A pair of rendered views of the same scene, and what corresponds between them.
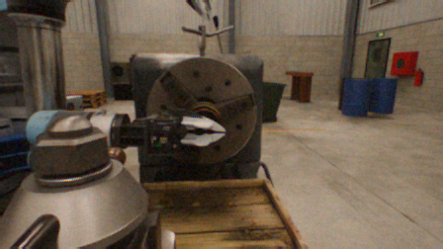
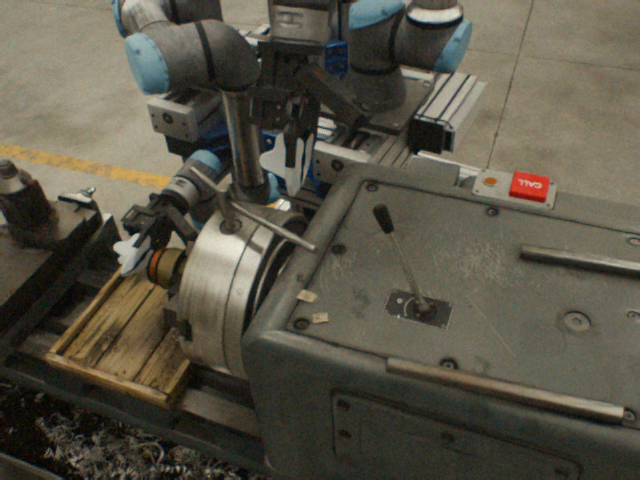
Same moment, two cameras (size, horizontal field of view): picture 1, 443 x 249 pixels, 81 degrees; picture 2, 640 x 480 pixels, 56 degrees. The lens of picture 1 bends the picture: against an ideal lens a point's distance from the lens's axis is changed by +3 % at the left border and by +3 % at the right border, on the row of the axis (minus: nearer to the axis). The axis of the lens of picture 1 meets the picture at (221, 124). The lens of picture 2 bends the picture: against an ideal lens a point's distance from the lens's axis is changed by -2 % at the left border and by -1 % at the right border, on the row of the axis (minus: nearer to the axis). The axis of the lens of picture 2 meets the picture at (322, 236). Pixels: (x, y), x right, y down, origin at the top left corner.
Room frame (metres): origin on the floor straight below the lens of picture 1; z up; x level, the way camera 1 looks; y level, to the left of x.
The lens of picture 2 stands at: (1.26, -0.54, 1.92)
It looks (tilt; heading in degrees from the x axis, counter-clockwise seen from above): 43 degrees down; 119
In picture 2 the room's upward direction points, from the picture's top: 4 degrees counter-clockwise
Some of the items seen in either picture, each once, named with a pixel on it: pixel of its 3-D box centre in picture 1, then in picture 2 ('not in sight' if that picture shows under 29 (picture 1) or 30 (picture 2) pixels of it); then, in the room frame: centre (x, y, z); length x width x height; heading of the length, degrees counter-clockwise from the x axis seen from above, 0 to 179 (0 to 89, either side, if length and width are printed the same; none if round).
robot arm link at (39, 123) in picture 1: (66, 131); (197, 175); (0.49, 0.30, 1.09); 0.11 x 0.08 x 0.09; 94
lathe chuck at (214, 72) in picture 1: (203, 111); (243, 287); (0.76, 0.06, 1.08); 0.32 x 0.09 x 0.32; 95
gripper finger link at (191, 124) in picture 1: (203, 125); (126, 250); (0.50, 0.04, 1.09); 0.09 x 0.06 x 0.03; 94
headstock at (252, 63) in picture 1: (198, 100); (462, 345); (1.17, 0.11, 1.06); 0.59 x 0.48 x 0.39; 5
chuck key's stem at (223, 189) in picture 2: (202, 46); (228, 213); (0.76, 0.06, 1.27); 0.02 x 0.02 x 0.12; 66
